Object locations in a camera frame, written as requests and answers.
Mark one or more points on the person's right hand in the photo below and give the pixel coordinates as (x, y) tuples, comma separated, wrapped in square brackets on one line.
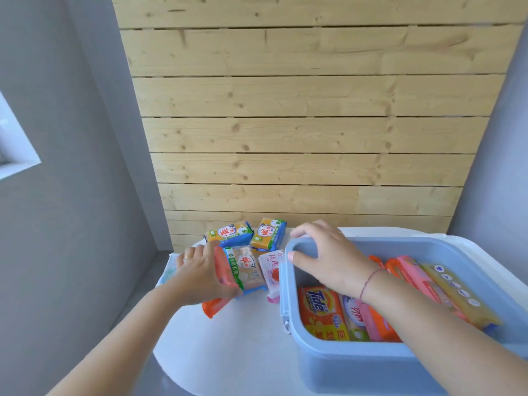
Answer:
[(334, 263)]

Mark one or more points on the pink and orange soap packet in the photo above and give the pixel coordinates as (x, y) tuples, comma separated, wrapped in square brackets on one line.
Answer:
[(380, 326)]

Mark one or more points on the white and green packet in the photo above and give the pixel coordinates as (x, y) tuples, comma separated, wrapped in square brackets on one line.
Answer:
[(167, 274)]

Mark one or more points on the orange wrapped packet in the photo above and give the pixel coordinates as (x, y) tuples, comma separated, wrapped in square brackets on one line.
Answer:
[(391, 266)]

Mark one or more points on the person's right forearm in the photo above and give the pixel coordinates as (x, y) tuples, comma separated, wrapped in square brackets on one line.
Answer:
[(445, 346)]

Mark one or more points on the clear green-edged soap pack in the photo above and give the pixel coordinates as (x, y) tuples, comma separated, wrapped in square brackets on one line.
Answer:
[(248, 268)]

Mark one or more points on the white framed window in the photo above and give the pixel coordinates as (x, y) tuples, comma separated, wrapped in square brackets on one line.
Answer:
[(14, 144)]

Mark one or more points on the orange and yellow soap bar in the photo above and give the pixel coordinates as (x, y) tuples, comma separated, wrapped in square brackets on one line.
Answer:
[(321, 315)]

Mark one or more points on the pink and white soap pack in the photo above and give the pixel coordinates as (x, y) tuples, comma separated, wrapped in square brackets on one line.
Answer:
[(270, 272)]

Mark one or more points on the long yellow packet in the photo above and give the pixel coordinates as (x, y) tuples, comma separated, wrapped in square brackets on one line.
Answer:
[(462, 296)]

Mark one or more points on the person's right thumb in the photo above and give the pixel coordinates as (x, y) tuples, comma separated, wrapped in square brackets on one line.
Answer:
[(301, 263)]

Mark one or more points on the blue plastic storage bin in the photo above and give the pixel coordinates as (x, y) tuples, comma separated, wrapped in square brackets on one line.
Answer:
[(350, 367)]

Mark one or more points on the person's left little finger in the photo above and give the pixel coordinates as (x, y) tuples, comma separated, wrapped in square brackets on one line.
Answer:
[(180, 260)]

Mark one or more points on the long pink packet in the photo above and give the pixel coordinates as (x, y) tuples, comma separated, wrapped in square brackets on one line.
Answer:
[(420, 280)]

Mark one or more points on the person's left thumb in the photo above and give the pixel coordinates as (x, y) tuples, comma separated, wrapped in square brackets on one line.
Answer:
[(227, 291)]

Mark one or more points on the person's left hand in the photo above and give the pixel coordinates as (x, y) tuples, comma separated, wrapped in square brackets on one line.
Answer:
[(194, 280)]

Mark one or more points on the wooden plank panel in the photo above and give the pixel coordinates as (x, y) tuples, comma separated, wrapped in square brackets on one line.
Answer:
[(305, 119)]

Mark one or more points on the person's left forearm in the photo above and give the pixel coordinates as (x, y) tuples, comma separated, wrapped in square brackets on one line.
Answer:
[(119, 342)]

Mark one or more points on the yellow and blue soap pack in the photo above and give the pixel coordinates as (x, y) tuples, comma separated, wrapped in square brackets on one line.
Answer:
[(268, 234), (231, 234)]

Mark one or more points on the person's left middle finger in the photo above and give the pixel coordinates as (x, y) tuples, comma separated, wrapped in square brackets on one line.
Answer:
[(200, 251)]

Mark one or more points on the white and green soap bar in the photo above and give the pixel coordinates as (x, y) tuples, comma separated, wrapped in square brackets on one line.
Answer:
[(354, 319)]

